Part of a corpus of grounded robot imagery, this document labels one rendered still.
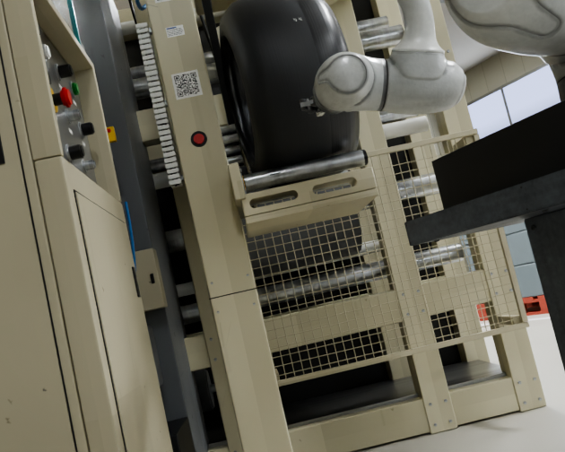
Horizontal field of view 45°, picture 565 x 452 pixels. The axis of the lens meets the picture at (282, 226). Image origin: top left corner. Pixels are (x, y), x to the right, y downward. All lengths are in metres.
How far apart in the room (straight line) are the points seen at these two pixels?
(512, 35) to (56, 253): 0.79
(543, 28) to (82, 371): 0.86
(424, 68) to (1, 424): 0.97
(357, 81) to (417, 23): 0.18
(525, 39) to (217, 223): 1.17
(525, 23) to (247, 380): 1.27
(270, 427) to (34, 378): 0.85
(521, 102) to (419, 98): 10.20
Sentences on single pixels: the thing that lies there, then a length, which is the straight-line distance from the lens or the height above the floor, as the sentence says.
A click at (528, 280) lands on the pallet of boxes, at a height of 0.28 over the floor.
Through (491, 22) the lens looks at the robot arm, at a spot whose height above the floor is 0.84.
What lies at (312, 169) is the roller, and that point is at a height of 0.89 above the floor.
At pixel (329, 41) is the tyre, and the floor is 1.19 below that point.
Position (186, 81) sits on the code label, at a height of 1.23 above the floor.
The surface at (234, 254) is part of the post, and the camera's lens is 1.89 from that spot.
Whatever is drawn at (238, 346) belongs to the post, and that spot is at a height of 0.48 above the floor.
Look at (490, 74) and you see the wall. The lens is 12.01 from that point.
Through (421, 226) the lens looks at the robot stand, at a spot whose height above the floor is 0.64.
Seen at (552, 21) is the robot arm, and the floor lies 0.83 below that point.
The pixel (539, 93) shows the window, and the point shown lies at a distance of 11.32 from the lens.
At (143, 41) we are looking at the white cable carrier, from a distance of 2.06.
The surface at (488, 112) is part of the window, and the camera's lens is 12.02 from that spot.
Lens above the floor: 0.57
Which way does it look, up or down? 6 degrees up
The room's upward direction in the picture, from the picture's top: 13 degrees counter-clockwise
